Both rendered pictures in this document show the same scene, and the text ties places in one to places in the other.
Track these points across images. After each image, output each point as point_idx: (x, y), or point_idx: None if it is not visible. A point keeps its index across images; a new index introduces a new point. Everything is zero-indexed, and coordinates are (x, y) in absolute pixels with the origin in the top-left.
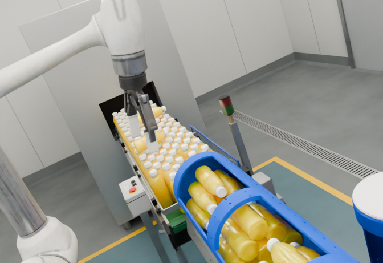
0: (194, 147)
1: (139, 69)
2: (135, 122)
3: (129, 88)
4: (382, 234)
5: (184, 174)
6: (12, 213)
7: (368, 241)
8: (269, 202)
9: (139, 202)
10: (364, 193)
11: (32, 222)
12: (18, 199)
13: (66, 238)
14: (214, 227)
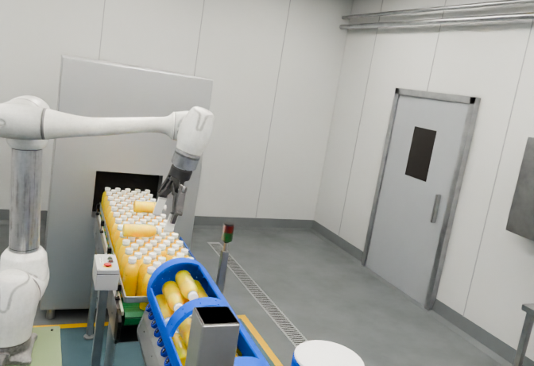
0: (179, 255)
1: (191, 168)
2: (161, 203)
3: (176, 176)
4: None
5: (166, 271)
6: (19, 226)
7: None
8: None
9: (108, 279)
10: (306, 349)
11: (29, 242)
12: (31, 217)
13: (45, 271)
14: (177, 317)
